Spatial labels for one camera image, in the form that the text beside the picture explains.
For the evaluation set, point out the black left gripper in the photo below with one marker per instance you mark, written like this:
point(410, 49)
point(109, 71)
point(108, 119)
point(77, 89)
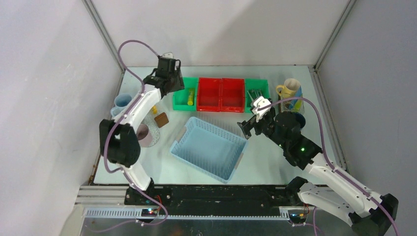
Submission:
point(179, 84)

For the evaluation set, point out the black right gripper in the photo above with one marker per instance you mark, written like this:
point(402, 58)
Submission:
point(246, 126)

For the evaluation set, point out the green bin with toothpaste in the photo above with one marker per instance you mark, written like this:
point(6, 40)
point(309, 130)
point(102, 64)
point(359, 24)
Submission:
point(180, 97)

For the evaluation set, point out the red plastic bin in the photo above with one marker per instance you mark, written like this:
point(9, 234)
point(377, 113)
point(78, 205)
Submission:
point(220, 95)

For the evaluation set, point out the green bin with toothbrushes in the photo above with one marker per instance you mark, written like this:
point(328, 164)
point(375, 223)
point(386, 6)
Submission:
point(255, 84)

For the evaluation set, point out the light blue plastic basket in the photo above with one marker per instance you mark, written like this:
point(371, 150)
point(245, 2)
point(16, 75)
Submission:
point(209, 149)

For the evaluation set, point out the glass jar with brown lid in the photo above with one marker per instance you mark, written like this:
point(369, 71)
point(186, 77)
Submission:
point(161, 119)

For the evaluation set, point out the dark blue ceramic mug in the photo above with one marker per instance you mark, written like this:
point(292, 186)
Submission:
point(300, 119)

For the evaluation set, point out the light blue ceramic mug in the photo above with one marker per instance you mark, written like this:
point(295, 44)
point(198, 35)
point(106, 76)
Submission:
point(120, 102)

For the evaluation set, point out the clear glass rectangular container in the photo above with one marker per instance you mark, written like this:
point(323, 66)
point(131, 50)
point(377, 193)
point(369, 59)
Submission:
point(284, 107)

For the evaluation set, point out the lime green toothpaste tube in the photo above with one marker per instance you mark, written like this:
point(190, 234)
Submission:
point(297, 105)

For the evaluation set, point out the yellow ceramic mug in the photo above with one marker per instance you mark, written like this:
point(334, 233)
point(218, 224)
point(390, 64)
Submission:
point(288, 88)

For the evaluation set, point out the blue toothpaste tube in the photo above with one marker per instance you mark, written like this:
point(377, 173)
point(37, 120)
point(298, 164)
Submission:
point(298, 93)

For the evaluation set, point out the yellow toothpaste tube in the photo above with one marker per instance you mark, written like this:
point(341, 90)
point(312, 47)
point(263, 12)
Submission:
point(154, 110)

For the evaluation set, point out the pink ceramic mug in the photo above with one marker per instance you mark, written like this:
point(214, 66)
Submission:
point(144, 136)

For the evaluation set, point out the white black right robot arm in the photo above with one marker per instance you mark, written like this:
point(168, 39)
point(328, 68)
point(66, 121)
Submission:
point(367, 212)

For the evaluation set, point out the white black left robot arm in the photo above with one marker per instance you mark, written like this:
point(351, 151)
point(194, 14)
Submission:
point(119, 145)

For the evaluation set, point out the clear textured glass tray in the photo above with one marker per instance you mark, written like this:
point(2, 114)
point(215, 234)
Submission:
point(153, 129)

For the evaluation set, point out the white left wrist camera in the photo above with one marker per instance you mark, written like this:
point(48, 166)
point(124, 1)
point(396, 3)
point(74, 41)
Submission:
point(168, 55)

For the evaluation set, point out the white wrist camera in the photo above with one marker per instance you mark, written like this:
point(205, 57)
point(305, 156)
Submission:
point(259, 107)
point(168, 55)

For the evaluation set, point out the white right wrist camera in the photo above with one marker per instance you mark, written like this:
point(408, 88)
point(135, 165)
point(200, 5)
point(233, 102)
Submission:
point(259, 107)

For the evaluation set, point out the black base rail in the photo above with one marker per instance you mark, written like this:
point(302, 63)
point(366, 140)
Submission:
point(216, 200)

